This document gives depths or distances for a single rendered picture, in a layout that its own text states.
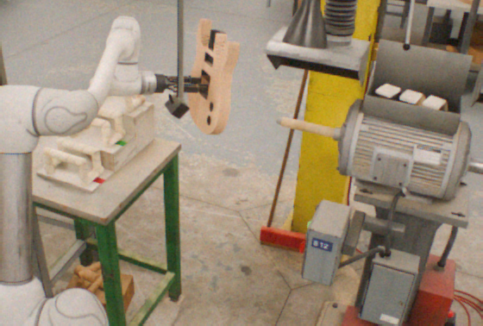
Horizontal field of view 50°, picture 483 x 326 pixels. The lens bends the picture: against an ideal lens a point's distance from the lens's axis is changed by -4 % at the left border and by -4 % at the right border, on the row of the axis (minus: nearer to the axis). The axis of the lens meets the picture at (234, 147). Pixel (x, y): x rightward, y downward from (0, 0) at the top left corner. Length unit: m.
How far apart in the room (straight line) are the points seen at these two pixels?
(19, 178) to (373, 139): 1.02
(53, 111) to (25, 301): 0.55
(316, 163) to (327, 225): 1.33
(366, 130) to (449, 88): 0.29
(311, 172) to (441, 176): 1.37
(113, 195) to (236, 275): 1.19
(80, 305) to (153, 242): 1.69
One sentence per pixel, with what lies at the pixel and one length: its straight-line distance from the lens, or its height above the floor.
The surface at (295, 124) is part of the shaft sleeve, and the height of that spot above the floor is 1.26.
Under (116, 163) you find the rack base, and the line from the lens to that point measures 2.09.
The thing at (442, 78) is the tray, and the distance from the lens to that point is 1.72.
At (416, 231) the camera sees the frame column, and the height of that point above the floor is 1.02.
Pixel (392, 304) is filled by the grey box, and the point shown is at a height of 0.78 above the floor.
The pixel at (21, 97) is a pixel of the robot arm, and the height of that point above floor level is 1.48.
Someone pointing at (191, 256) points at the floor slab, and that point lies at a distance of 3.08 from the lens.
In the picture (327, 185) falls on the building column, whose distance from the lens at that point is 2.93.
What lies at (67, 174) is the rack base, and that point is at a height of 0.94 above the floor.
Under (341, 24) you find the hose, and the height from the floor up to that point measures 1.60.
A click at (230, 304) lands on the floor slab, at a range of 2.82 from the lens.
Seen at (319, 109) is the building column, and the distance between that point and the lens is 2.72.
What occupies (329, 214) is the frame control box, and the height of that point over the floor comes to 1.12.
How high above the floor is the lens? 2.08
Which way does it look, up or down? 31 degrees down
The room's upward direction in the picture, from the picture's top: 3 degrees clockwise
